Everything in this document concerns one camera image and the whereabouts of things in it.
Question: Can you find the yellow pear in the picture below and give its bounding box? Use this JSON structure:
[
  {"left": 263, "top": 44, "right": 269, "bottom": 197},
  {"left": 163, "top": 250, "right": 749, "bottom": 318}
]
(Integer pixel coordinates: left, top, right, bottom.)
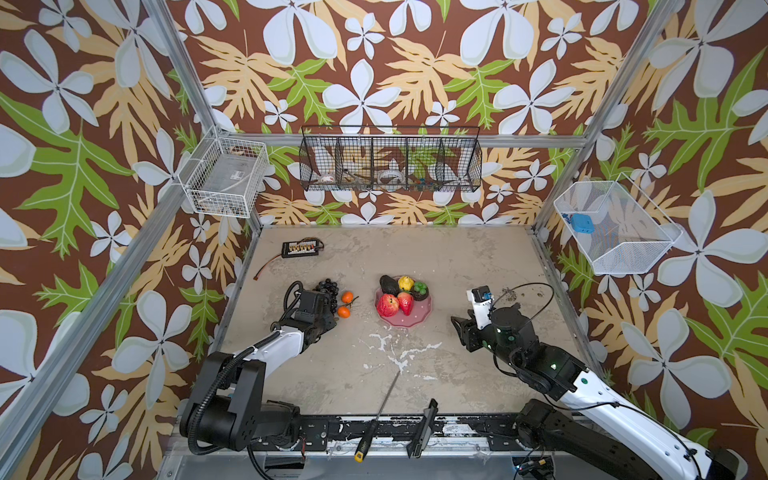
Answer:
[{"left": 398, "top": 275, "right": 415, "bottom": 292}]

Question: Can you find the pink dotted plate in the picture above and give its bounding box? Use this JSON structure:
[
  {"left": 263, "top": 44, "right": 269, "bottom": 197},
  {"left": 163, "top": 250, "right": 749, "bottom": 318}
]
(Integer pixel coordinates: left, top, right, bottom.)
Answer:
[{"left": 374, "top": 289, "right": 433, "bottom": 328}]

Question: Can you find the black clamp bracket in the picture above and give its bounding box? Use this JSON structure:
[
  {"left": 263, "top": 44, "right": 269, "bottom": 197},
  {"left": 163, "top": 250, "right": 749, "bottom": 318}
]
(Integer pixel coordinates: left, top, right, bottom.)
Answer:
[{"left": 406, "top": 398, "right": 439, "bottom": 459}]

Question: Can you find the dark avocado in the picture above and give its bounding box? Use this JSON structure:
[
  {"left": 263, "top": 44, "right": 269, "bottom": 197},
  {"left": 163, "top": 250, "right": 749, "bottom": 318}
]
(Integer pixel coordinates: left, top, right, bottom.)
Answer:
[{"left": 379, "top": 275, "right": 401, "bottom": 297}]

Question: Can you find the red tomato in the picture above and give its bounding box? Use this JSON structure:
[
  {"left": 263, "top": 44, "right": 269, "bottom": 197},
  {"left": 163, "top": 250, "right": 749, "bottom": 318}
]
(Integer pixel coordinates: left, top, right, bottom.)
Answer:
[{"left": 376, "top": 293, "right": 400, "bottom": 318}]

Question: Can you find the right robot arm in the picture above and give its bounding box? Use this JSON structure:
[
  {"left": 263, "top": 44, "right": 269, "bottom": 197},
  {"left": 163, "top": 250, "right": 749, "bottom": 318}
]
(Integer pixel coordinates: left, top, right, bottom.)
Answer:
[{"left": 451, "top": 305, "right": 739, "bottom": 479}]

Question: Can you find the white wire basket left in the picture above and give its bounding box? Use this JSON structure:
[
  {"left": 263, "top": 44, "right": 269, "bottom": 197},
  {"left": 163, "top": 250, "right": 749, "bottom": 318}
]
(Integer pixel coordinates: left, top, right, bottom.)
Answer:
[{"left": 181, "top": 135, "right": 270, "bottom": 218}]

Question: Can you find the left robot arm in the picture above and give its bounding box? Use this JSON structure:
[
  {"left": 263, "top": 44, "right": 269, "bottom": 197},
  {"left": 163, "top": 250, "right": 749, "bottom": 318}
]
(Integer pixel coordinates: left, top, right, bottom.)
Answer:
[{"left": 180, "top": 281, "right": 337, "bottom": 455}]

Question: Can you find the yellow handled screwdriver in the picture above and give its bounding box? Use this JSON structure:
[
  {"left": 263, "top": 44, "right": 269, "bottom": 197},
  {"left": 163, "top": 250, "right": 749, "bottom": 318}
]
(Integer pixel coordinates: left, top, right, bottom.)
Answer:
[{"left": 354, "top": 371, "right": 401, "bottom": 463}]

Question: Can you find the black mounting rail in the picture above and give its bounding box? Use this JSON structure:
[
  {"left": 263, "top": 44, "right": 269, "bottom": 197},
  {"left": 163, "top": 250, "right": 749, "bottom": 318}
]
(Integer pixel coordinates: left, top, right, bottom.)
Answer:
[{"left": 245, "top": 413, "right": 570, "bottom": 452}]

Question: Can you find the blue object in basket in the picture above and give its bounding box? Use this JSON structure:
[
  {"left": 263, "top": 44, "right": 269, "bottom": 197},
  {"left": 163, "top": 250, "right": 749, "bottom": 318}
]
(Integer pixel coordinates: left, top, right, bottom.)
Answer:
[{"left": 568, "top": 213, "right": 595, "bottom": 235}]

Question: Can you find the white mesh basket right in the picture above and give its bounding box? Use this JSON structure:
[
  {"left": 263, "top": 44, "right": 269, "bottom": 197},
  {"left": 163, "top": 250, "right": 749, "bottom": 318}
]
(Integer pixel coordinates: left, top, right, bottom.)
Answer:
[{"left": 554, "top": 174, "right": 683, "bottom": 276}]

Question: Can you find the black wire basket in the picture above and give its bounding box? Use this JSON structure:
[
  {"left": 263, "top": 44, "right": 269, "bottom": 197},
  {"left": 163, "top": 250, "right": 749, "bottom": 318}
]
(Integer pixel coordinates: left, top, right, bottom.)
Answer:
[{"left": 298, "top": 125, "right": 483, "bottom": 192}]

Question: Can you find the red mango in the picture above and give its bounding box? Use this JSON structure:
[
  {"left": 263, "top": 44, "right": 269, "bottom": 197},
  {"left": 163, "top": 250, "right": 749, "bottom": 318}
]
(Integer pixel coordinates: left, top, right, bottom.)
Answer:
[{"left": 397, "top": 291, "right": 414, "bottom": 316}]

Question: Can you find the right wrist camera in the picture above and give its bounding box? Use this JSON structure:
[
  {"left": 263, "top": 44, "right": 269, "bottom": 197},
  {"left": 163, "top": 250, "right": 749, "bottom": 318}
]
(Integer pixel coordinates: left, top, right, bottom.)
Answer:
[{"left": 467, "top": 285, "right": 494, "bottom": 330}]

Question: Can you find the black grape bunch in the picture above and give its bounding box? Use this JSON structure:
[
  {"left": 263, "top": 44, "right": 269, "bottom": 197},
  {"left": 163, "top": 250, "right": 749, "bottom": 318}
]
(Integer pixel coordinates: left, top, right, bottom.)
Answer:
[{"left": 315, "top": 278, "right": 339, "bottom": 301}]

